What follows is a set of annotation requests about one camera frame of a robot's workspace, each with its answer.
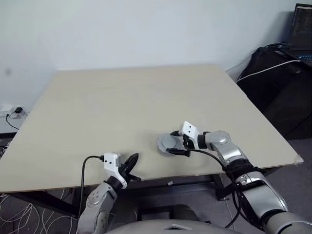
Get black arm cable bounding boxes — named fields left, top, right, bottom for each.
left=189, top=148, right=247, bottom=230
left=77, top=155, right=106, bottom=220

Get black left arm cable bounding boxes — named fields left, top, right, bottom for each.
left=77, top=155, right=106, bottom=220

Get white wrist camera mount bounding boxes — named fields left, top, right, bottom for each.
left=178, top=120, right=200, bottom=143
left=102, top=152, right=128, bottom=190

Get white cables tangle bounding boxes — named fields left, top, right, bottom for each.
left=0, top=188, right=80, bottom=234

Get clear tape piece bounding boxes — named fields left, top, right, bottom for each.
left=293, top=154, right=305, bottom=167

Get white power strip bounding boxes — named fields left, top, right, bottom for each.
left=0, top=104, right=30, bottom=119

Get grey robot torso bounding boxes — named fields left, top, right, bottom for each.
left=103, top=212, right=312, bottom=234

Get large black case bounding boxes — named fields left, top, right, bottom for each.
left=235, top=46, right=312, bottom=141

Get round silver motor lid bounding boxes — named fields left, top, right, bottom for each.
left=156, top=133, right=184, bottom=153

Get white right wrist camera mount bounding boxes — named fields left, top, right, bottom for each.
left=178, top=120, right=200, bottom=143

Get black laptop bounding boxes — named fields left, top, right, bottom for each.
left=283, top=2, right=312, bottom=64

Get black table frame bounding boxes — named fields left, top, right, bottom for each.
left=9, top=167, right=274, bottom=219

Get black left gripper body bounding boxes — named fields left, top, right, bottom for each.
left=118, top=165, right=131, bottom=184

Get thin black power cable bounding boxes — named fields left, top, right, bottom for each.
left=5, top=111, right=20, bottom=130

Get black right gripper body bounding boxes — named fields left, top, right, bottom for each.
left=181, top=135, right=198, bottom=150

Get white cable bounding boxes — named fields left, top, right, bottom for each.
left=237, top=59, right=308, bottom=82

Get grey motor housing copper windings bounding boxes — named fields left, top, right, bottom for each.
left=156, top=133, right=185, bottom=158

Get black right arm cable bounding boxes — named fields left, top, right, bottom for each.
left=189, top=148, right=247, bottom=230

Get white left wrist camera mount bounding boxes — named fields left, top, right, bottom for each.
left=102, top=152, right=128, bottom=190

